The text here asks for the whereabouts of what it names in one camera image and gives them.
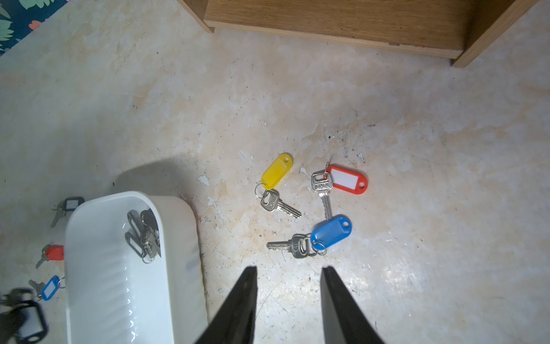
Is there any pile of tagged keys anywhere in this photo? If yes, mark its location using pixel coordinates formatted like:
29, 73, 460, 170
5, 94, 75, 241
125, 209, 161, 264

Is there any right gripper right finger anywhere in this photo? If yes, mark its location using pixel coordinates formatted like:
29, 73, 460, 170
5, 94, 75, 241
320, 267, 384, 343

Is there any blue tag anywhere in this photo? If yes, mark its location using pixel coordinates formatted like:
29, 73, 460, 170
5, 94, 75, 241
29, 275, 65, 301

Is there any blue tag key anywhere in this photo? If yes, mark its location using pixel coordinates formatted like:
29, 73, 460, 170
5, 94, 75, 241
266, 216, 352, 259

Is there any white plastic storage box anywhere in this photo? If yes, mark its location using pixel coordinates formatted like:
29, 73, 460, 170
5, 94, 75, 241
64, 191, 208, 343

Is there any red white tag key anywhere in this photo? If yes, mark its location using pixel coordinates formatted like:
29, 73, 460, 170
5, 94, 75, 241
310, 163, 369, 221

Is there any black frame tag key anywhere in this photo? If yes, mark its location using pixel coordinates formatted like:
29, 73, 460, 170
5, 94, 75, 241
1, 288, 49, 343

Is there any wooden shelf unit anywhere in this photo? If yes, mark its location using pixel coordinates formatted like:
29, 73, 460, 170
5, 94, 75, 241
180, 0, 536, 68

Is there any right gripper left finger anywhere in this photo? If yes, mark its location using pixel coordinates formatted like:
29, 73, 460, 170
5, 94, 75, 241
196, 266, 258, 343

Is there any yellow tag key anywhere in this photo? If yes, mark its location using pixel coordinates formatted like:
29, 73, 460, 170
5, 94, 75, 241
255, 153, 302, 219

